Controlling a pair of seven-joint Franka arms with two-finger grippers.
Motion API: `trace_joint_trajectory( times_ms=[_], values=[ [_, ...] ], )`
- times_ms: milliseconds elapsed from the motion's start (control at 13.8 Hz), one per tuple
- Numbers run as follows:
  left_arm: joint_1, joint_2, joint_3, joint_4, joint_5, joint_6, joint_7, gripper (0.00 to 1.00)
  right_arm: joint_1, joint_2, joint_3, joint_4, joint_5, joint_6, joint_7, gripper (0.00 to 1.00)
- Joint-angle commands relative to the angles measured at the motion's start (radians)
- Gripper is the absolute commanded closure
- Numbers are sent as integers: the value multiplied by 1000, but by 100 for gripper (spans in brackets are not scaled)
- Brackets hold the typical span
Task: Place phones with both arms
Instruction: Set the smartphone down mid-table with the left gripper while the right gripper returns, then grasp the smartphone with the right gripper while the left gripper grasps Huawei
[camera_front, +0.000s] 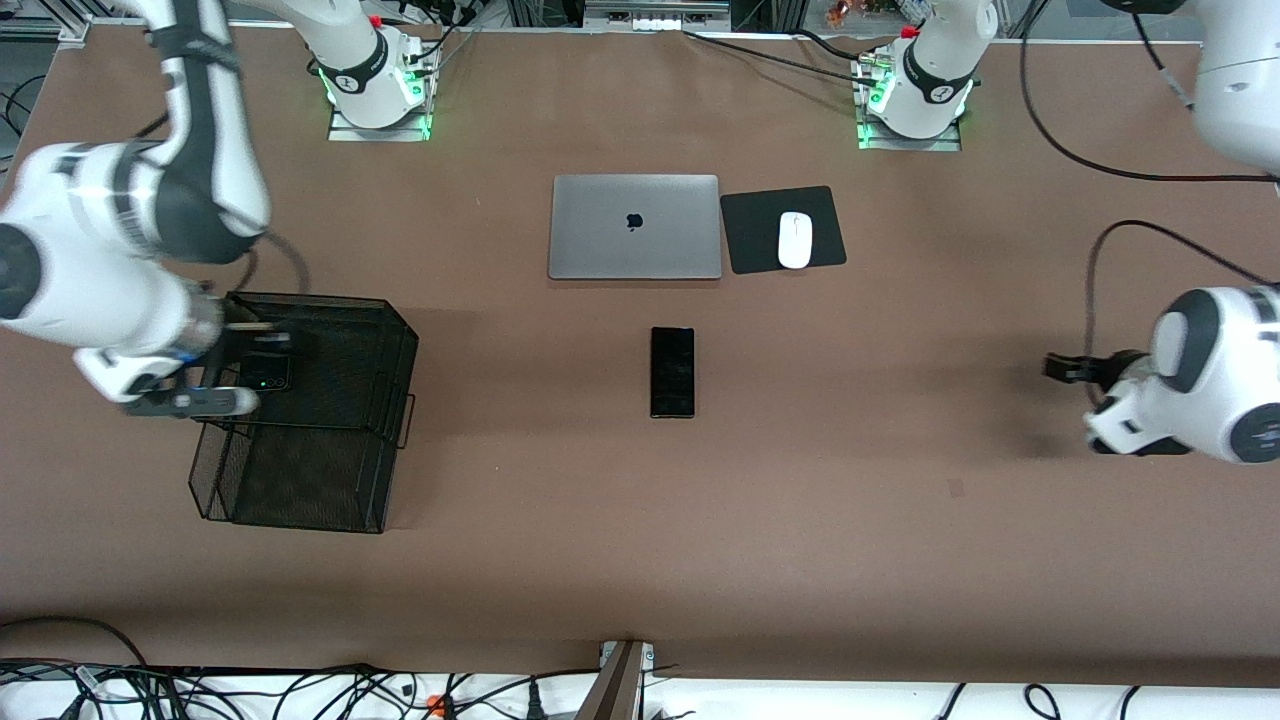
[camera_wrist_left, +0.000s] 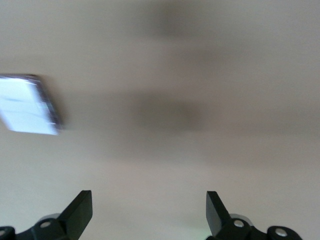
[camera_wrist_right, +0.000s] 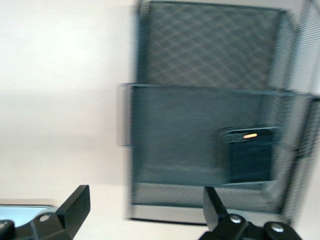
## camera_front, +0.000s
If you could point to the black mouse pad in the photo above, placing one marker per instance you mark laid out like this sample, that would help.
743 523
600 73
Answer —
755 235

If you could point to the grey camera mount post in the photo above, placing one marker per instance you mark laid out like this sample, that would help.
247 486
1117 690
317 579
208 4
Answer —
615 685

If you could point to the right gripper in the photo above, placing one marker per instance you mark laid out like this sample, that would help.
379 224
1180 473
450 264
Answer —
243 347

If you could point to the small black flip phone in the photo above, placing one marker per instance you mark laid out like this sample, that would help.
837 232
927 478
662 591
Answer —
268 372

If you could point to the black mesh two-tier tray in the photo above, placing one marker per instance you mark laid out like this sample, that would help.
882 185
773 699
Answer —
340 400

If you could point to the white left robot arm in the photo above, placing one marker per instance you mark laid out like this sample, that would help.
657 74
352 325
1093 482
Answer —
1230 370

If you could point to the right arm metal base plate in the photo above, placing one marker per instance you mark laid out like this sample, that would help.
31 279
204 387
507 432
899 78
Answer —
350 134

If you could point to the long black smartphone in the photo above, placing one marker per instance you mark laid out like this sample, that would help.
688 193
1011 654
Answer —
672 372

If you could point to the aluminium frame profile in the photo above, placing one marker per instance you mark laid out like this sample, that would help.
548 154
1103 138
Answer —
75 30

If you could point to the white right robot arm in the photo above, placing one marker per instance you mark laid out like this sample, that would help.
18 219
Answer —
90 280

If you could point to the white computer mouse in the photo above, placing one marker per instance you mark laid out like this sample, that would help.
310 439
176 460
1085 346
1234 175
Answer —
795 240

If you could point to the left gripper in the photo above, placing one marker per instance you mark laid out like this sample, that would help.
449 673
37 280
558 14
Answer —
1116 368

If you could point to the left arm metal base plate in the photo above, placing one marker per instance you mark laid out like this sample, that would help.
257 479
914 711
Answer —
945 146

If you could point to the grey power strip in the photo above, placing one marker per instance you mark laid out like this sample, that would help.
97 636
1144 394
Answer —
655 20

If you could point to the silver closed laptop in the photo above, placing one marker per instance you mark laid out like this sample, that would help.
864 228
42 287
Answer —
634 228

